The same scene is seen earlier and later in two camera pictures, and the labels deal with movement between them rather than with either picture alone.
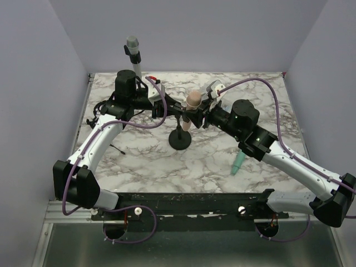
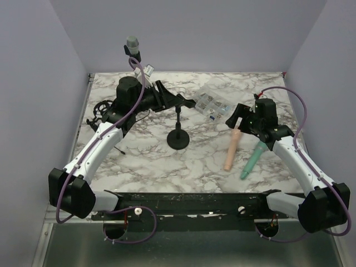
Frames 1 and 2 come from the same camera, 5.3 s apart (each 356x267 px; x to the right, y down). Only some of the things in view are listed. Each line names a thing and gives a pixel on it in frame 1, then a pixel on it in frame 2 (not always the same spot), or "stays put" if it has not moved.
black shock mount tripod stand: x=97 y=107 stays put
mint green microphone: x=240 y=158 -> x=260 y=148
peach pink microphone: x=193 y=99 -> x=236 y=136
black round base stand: x=135 y=58 stays put
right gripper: x=196 y=116 -> x=243 y=111
